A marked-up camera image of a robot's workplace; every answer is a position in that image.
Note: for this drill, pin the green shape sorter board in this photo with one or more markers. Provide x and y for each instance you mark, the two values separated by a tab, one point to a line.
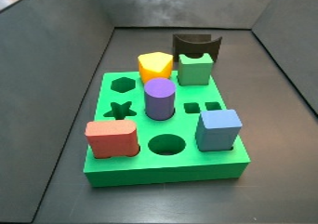
168	157

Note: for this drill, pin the purple cylinder block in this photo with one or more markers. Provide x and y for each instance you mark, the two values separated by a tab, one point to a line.
159	94

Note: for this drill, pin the yellow pentagon block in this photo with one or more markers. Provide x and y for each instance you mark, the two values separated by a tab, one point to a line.
155	65

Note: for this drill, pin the green notched block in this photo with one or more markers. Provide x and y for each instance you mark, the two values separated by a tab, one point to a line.
194	70

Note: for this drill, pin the red rounded block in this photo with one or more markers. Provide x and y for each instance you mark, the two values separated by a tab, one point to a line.
112	138

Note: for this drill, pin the blue square block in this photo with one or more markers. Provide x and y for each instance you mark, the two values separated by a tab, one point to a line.
216	130

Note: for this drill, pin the black crescent block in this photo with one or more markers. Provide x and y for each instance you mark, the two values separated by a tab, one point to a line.
194	45

